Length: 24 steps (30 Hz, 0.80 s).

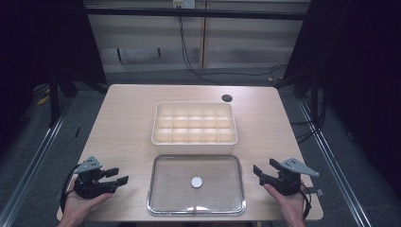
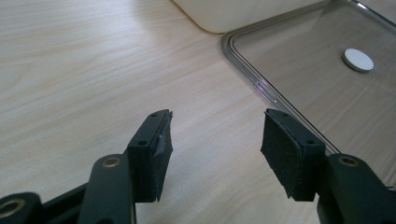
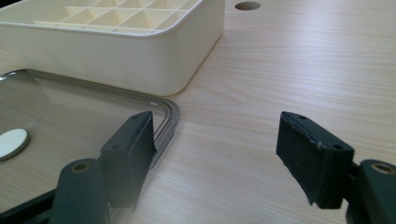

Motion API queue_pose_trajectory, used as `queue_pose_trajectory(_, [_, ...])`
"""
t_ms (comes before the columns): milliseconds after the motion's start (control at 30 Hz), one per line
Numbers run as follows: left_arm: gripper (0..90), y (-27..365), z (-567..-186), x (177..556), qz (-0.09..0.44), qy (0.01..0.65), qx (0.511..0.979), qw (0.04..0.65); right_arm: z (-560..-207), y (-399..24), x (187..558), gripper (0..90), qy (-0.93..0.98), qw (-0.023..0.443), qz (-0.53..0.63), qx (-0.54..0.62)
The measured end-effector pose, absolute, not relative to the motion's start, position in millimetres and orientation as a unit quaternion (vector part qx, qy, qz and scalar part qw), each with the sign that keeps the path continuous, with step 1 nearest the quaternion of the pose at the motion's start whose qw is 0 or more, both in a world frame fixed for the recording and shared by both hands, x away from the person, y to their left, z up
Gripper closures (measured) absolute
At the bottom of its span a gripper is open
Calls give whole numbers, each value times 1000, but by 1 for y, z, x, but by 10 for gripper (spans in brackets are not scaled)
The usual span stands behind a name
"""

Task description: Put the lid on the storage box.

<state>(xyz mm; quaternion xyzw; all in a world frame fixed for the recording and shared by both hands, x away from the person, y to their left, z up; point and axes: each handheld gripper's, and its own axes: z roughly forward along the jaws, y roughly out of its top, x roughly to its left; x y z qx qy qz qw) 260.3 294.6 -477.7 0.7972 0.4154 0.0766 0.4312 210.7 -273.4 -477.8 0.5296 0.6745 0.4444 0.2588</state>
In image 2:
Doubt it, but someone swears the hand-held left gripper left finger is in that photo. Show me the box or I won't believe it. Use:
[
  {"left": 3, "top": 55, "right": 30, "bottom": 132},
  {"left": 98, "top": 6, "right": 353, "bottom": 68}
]
[{"left": 126, "top": 108, "right": 175, "bottom": 203}]

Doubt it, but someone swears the glass lid with metal rim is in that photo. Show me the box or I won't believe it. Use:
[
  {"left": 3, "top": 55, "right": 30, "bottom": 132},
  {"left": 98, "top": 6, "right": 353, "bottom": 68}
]
[{"left": 220, "top": 0, "right": 396, "bottom": 189}]

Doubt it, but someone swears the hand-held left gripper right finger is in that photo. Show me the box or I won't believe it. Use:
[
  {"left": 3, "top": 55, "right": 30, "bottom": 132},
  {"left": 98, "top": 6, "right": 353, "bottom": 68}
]
[{"left": 260, "top": 107, "right": 328, "bottom": 203}]

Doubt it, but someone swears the white round disc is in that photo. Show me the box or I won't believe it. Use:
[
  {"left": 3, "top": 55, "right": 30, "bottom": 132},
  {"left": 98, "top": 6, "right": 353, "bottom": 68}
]
[{"left": 341, "top": 48, "right": 375, "bottom": 74}]

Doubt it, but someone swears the cream rounded container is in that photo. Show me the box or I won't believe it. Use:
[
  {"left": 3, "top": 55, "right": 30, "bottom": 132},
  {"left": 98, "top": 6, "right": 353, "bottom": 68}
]
[{"left": 171, "top": 0, "right": 332, "bottom": 35}]

